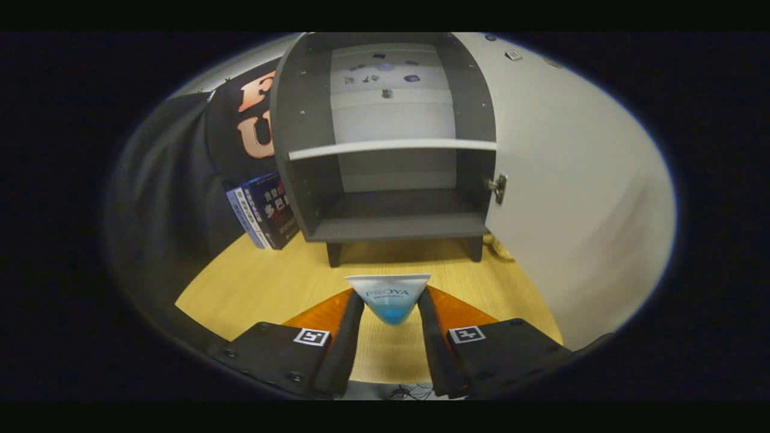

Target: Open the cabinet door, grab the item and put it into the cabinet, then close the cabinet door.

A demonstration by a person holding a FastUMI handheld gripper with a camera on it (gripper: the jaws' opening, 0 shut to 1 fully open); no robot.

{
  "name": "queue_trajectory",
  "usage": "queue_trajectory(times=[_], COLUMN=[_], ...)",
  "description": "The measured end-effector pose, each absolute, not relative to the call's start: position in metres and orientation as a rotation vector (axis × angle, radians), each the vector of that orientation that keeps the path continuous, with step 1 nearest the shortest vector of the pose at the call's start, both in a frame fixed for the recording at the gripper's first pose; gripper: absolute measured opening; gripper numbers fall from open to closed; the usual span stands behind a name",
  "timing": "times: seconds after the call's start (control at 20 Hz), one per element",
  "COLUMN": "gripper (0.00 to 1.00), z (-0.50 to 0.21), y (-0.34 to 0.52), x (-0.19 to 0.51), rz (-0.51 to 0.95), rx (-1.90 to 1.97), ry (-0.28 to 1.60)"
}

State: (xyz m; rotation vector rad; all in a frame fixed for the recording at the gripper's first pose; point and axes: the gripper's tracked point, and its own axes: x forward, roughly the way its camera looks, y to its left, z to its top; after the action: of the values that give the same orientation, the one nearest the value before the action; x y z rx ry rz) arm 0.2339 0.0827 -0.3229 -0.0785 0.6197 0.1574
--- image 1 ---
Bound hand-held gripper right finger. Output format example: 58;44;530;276
417;286;575;399

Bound white and blue tube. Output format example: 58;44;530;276
345;274;432;326

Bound black cables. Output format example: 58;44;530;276
385;385;434;401

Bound white cabinet shelf board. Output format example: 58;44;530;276
288;138;497;161

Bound white cabinet door black handle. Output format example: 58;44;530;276
454;32;677;351

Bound yellow plush toy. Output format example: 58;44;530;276
483;235;515;261

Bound blue and white book box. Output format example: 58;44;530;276
226;171;300;250

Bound black backdrop cloth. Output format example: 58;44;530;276
105;57;283;283

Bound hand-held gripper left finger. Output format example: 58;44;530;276
224;287;366;399

